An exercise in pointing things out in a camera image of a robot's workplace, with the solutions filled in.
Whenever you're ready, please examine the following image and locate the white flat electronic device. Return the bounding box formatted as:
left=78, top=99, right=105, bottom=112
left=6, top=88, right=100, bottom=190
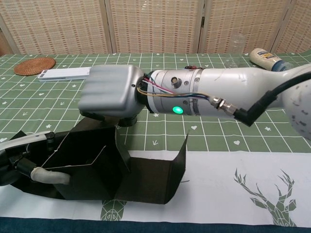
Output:
left=38, top=67, right=92, bottom=83

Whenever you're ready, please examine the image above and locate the bamboo folding screen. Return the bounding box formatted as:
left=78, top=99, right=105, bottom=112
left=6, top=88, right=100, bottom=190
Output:
left=0, top=0, right=311, bottom=55

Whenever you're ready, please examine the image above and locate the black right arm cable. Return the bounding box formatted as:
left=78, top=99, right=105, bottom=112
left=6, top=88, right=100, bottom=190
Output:
left=210, top=71, right=311, bottom=127

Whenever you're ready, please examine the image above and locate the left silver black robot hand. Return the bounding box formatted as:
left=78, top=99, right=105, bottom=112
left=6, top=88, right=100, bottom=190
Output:
left=0, top=131, right=71, bottom=186

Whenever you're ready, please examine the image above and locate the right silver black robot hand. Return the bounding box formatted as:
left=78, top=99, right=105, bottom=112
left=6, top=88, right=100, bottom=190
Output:
left=77, top=65, right=146, bottom=127

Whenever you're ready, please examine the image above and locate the dark teal under cloth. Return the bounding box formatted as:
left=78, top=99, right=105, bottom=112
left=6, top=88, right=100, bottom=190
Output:
left=0, top=213, right=311, bottom=233

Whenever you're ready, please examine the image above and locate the clear empty jar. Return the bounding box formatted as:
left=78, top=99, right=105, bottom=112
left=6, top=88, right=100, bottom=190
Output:
left=225, top=33, right=247, bottom=70

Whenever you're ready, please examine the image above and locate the mayonnaise squeeze bottle blue cap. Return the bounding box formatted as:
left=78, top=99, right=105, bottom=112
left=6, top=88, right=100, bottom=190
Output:
left=249, top=48, right=292, bottom=72

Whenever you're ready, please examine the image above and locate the black foldable cardboard box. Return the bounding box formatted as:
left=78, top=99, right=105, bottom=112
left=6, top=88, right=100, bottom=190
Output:
left=9, top=116, right=190, bottom=206

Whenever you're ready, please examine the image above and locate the round woven rattan coaster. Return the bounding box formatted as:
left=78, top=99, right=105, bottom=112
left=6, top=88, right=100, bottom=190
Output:
left=14, top=57, right=56, bottom=76

